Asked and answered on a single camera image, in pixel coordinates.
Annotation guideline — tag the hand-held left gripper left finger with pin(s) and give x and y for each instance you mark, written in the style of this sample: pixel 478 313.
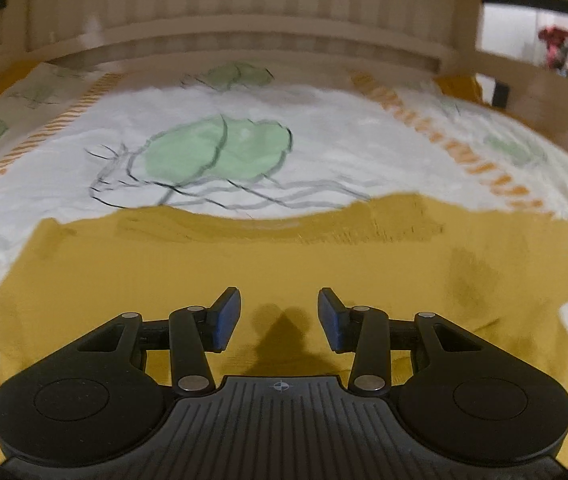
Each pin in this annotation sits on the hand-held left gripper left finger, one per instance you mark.
pixel 226 321

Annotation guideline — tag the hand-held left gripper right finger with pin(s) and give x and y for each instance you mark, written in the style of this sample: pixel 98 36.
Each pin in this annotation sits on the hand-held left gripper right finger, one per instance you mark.
pixel 330 321

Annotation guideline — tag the mustard yellow shirt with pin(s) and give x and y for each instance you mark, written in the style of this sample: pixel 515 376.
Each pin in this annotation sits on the mustard yellow shirt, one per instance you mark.
pixel 163 260

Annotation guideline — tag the white green printed bed sheet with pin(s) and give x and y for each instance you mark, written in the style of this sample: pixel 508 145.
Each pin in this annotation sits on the white green printed bed sheet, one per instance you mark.
pixel 339 130

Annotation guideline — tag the beige bedside cabinet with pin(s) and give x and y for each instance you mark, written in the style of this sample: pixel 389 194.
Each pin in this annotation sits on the beige bedside cabinet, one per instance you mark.
pixel 539 95

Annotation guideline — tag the beige ribbed headboard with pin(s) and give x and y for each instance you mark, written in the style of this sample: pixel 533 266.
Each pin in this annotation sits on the beige ribbed headboard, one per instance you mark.
pixel 264 0

